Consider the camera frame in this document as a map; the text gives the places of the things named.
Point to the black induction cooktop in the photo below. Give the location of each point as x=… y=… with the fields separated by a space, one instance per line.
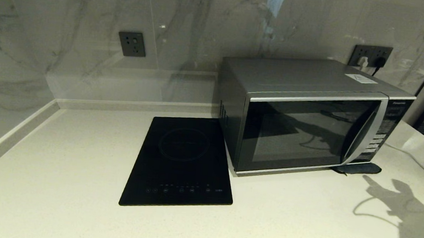
x=182 y=162

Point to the double grey wall socket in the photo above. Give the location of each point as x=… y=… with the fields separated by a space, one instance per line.
x=370 y=52

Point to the single grey wall socket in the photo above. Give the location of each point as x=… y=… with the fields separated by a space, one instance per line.
x=132 y=44

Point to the silver microwave oven body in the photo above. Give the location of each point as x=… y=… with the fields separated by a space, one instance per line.
x=295 y=74

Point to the black flat pad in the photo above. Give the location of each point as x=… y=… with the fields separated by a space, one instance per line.
x=359 y=168

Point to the white sheet of paper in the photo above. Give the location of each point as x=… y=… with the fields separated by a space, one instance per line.
x=360 y=79

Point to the white power plug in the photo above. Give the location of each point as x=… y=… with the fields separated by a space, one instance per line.
x=362 y=62

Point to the black power plug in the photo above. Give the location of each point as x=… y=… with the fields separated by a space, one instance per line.
x=379 y=63

